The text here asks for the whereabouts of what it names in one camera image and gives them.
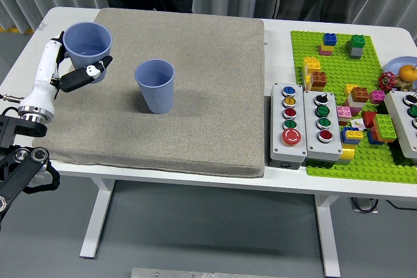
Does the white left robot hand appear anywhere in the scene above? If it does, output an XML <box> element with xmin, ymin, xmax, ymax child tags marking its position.
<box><xmin>18</xmin><ymin>31</ymin><xmax>113</xmax><ymax>117</ymax></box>

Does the blue ribbed plastic cup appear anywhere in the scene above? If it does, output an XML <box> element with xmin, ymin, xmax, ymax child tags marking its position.
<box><xmin>134</xmin><ymin>59</ymin><xmax>175</xmax><ymax>115</ymax></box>
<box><xmin>62</xmin><ymin>22</ymin><xmax>113</xmax><ymax>84</ymax></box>

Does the white table leg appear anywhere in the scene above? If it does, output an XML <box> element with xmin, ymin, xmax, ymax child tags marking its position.
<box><xmin>79</xmin><ymin>178</ymin><xmax>115</xmax><ymax>259</ymax></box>
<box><xmin>314</xmin><ymin>195</ymin><xmax>341</xmax><ymax>278</ymax></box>

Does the grey-brown fabric mat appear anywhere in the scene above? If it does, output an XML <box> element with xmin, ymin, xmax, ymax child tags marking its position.
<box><xmin>32</xmin><ymin>7</ymin><xmax>265</xmax><ymax>178</ymax></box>

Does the five-button grey control box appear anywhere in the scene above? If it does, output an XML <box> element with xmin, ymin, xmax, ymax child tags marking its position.
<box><xmin>268</xmin><ymin>82</ymin><xmax>309</xmax><ymax>171</ymax></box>

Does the brown toy brick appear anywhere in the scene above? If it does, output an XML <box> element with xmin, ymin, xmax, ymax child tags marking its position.
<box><xmin>351</xmin><ymin>87</ymin><xmax>370</xmax><ymax>104</ymax></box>
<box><xmin>310</xmin><ymin>71</ymin><xmax>328</xmax><ymax>89</ymax></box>

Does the four-button grey control box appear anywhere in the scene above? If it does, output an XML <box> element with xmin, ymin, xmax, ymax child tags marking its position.
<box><xmin>302</xmin><ymin>90</ymin><xmax>343</xmax><ymax>162</ymax></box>

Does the green studded baseplate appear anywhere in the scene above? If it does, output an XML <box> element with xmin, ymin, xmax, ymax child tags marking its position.
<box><xmin>290</xmin><ymin>30</ymin><xmax>417</xmax><ymax>184</ymax></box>

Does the white toy brick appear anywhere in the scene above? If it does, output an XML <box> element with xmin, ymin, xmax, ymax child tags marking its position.
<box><xmin>347</xmin><ymin>95</ymin><xmax>363</xmax><ymax>110</ymax></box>

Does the clear yellow toy brick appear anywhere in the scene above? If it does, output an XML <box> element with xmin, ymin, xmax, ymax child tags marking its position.
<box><xmin>338</xmin><ymin>148</ymin><xmax>356</xmax><ymax>161</ymax></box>

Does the red toy brick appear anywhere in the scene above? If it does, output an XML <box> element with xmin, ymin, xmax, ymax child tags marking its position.
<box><xmin>361</xmin><ymin>111</ymin><xmax>379</xmax><ymax>129</ymax></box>

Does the magenta toy brick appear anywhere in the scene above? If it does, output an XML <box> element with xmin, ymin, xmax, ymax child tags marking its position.
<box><xmin>368</xmin><ymin>89</ymin><xmax>386</xmax><ymax>105</ymax></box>

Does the red valve handwheel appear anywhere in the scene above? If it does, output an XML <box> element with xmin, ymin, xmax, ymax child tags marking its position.
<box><xmin>377</xmin><ymin>72</ymin><xmax>397</xmax><ymax>92</ymax></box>

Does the large green toy brick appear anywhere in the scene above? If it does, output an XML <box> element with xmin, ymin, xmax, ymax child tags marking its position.
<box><xmin>372</xmin><ymin>113</ymin><xmax>398</xmax><ymax>139</ymax></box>

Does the light blue plate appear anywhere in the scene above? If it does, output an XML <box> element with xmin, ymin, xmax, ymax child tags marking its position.
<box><xmin>384</xmin><ymin>56</ymin><xmax>417</xmax><ymax>92</ymax></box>

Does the orange fruit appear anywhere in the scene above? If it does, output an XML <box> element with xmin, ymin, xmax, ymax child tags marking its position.
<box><xmin>399</xmin><ymin>64</ymin><xmax>417</xmax><ymax>83</ymax></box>

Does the black power cable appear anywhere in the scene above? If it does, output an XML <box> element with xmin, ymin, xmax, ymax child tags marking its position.
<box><xmin>387</xmin><ymin>199</ymin><xmax>417</xmax><ymax>210</ymax></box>

